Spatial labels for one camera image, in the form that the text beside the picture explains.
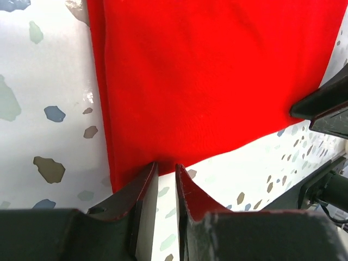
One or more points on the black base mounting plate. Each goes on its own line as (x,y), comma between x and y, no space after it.
(325,186)

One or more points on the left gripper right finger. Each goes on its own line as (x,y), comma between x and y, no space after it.
(209,231)

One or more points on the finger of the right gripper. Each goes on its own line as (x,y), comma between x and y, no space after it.
(332,122)
(326,97)

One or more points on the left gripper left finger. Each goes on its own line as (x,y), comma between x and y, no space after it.
(119,228)

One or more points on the bright red t shirt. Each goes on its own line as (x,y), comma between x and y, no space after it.
(182,81)

